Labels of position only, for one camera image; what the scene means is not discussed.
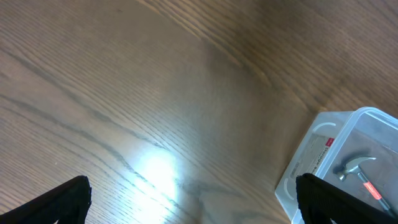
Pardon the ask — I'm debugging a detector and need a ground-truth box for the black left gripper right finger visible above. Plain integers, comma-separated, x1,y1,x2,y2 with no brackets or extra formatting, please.
296,173,397,224

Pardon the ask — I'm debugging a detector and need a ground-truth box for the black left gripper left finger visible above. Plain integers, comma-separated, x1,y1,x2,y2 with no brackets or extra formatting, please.
1,175,91,224

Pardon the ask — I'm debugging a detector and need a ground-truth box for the small black claw hammer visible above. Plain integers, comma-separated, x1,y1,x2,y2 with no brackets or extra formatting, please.
335,156,397,219

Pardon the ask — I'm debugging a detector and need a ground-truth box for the clear plastic container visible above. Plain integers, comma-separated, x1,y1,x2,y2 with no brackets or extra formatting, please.
275,107,397,223

